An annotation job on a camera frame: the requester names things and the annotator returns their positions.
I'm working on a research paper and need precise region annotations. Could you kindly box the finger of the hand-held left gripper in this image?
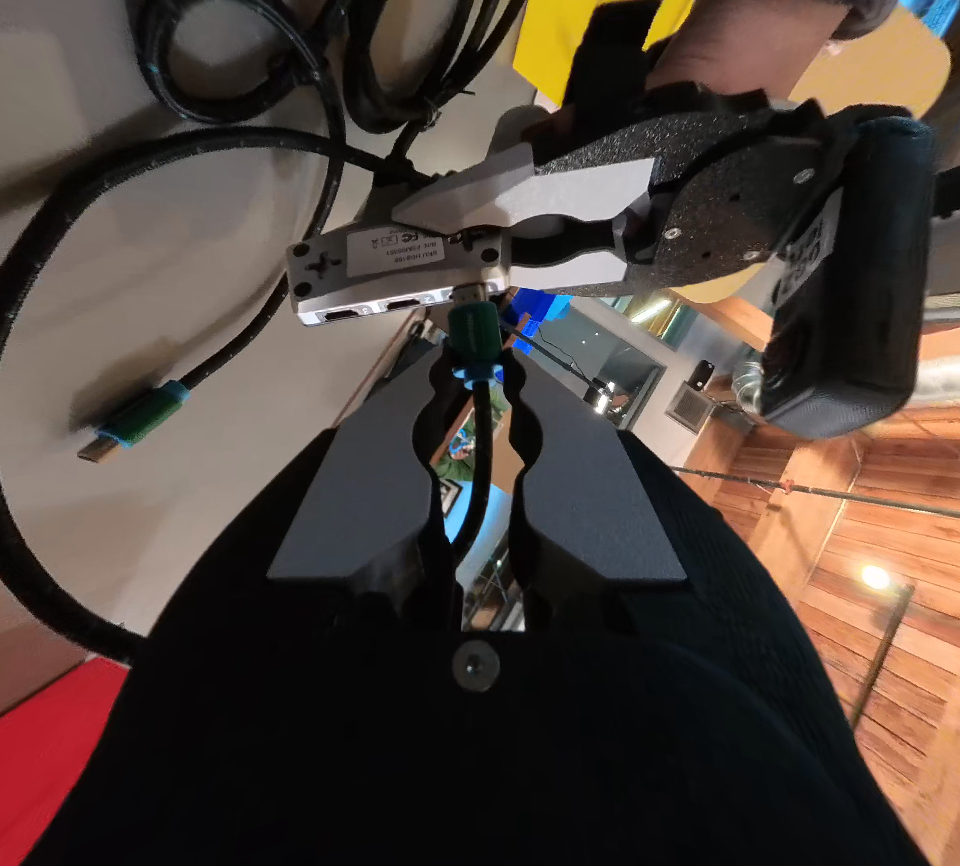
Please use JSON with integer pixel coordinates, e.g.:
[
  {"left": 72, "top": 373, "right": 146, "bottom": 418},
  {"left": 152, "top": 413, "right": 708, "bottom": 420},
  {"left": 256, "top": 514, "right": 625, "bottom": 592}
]
[
  {"left": 391, "top": 143, "right": 659, "bottom": 234},
  {"left": 510, "top": 215, "right": 640, "bottom": 298}
]

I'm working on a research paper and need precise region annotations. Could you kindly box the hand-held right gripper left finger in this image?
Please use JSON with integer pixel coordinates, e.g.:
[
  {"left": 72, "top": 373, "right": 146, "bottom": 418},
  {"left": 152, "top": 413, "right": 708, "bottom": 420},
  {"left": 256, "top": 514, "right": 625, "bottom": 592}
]
[{"left": 266, "top": 347, "right": 455, "bottom": 582}]

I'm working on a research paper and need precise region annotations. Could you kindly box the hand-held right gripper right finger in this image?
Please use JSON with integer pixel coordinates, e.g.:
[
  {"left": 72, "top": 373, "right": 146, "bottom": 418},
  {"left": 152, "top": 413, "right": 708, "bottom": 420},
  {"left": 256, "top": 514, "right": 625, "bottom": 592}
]
[{"left": 501, "top": 348, "right": 689, "bottom": 589}]

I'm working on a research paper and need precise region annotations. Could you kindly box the black braided hdmi cable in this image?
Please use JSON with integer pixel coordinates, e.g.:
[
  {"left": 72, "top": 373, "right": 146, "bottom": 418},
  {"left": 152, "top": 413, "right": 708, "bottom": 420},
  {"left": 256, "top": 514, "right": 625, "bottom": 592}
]
[
  {"left": 0, "top": 125, "right": 505, "bottom": 666},
  {"left": 77, "top": 0, "right": 350, "bottom": 467}
]

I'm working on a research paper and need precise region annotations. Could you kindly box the silver hdmi hub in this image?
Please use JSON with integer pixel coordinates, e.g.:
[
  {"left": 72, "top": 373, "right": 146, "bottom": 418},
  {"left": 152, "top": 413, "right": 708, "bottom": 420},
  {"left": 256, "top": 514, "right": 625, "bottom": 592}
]
[{"left": 285, "top": 219, "right": 516, "bottom": 328}]

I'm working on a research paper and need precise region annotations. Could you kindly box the person's left hand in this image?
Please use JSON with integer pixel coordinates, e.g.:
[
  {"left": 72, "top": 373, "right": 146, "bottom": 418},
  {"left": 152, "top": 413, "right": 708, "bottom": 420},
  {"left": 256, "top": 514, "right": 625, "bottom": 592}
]
[{"left": 651, "top": 0, "right": 856, "bottom": 98}]

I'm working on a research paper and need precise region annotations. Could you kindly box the blue plastic bin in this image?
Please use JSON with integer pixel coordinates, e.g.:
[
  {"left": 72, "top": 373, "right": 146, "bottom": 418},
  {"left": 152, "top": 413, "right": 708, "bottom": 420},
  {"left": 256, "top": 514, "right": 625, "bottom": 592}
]
[{"left": 516, "top": 287, "right": 576, "bottom": 324}]

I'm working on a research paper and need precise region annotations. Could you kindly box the black tripod light stand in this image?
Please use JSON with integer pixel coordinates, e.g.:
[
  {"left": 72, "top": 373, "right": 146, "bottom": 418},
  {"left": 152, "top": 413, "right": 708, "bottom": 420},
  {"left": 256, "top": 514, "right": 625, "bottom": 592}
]
[{"left": 495, "top": 322, "right": 633, "bottom": 418}]

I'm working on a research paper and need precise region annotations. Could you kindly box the black ceiling rod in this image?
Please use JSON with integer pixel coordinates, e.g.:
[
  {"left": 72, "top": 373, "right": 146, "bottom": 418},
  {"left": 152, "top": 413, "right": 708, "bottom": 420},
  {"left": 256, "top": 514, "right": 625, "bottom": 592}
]
[{"left": 846, "top": 581, "right": 918, "bottom": 733}]

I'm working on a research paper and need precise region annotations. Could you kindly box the red plastic bin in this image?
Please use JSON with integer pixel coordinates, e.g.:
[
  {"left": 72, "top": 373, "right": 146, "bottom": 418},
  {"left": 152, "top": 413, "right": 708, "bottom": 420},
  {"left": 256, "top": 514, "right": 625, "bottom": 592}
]
[{"left": 0, "top": 656, "right": 130, "bottom": 866}]

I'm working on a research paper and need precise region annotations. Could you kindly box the grey wall vent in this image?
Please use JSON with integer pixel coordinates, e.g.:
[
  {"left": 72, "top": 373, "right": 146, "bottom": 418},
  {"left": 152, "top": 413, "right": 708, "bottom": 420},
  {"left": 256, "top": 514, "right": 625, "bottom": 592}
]
[{"left": 664, "top": 380, "right": 715, "bottom": 433}]

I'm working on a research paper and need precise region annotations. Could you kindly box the silver air duct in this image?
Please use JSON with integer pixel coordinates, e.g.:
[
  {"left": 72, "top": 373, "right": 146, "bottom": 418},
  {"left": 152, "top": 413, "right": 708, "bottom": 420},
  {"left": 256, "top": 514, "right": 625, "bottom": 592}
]
[{"left": 729, "top": 354, "right": 768, "bottom": 403}]

